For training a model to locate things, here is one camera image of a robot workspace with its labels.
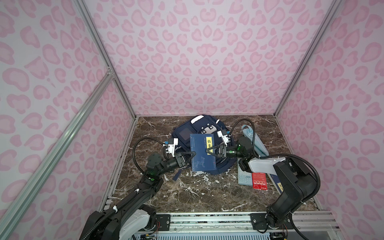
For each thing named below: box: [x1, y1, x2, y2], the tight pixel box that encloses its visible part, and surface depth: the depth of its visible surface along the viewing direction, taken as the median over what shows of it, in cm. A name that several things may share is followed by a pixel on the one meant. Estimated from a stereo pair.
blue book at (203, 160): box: [190, 133, 217, 172], surface depth 75 cm
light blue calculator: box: [237, 158, 253, 186], surface depth 88 cm
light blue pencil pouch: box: [242, 124, 269, 157], surface depth 98 cm
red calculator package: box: [251, 172, 268, 190], surface depth 87 cm
